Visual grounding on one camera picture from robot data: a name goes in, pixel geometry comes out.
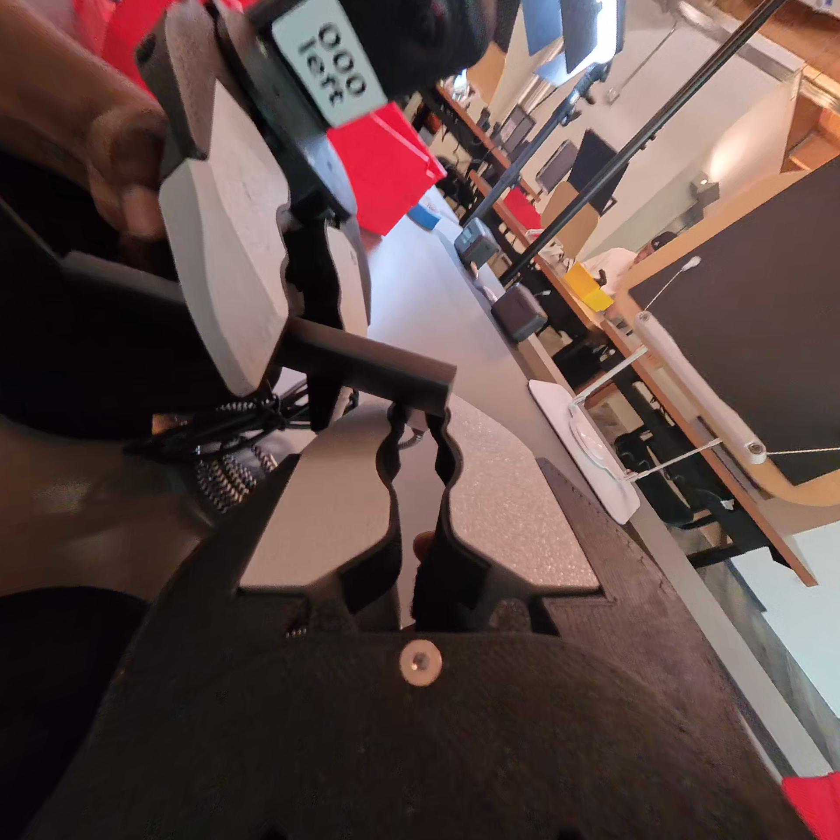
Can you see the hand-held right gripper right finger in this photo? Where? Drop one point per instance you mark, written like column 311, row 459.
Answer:
column 518, row 512

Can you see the led panel light stand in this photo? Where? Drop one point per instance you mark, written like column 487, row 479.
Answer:
column 476, row 243

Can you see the person's left hand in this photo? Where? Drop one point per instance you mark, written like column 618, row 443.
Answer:
column 65, row 85

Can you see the person's right hand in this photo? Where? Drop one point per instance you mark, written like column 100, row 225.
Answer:
column 424, row 547

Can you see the long wooden desk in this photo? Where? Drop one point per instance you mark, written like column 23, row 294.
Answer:
column 754, row 510

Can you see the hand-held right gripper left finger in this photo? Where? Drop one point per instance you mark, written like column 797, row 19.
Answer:
column 315, row 512

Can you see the black pole stand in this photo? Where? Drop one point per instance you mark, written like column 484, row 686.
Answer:
column 518, row 315

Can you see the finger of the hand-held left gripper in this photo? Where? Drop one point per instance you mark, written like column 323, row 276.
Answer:
column 229, row 262
column 354, row 282

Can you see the cardboard sheet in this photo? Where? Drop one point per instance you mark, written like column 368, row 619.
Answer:
column 577, row 223

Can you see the black board with tan backing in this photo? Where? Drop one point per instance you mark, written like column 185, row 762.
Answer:
column 754, row 328

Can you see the red plastic bin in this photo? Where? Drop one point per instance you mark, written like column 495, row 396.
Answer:
column 522, row 208
column 387, row 170

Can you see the blue tape roll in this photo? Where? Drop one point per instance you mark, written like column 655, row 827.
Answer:
column 423, row 218

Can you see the black flag panel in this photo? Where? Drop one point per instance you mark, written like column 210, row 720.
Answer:
column 594, row 161

